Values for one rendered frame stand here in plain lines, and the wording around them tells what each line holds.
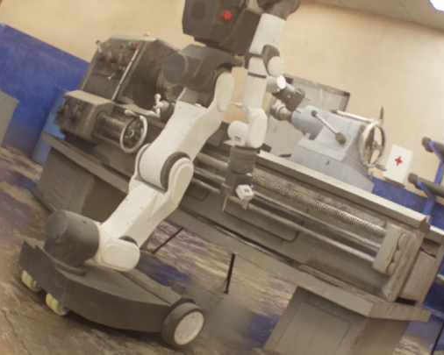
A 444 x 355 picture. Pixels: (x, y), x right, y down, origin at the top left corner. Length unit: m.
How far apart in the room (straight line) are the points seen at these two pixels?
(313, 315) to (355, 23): 5.32
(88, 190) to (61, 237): 1.82
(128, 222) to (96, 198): 1.63
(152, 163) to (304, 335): 0.94
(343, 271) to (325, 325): 0.25
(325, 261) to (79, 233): 1.08
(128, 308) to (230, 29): 1.04
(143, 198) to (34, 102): 5.10
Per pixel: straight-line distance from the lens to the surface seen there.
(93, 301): 1.94
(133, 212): 2.16
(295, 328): 2.50
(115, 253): 2.06
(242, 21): 2.18
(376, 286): 2.38
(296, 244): 2.65
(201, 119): 2.20
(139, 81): 3.92
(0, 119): 5.58
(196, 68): 2.12
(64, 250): 1.94
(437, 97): 6.30
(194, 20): 2.21
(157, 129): 3.20
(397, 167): 6.09
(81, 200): 3.76
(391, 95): 6.59
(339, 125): 2.88
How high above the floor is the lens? 0.64
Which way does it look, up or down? 1 degrees up
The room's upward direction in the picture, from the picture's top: 24 degrees clockwise
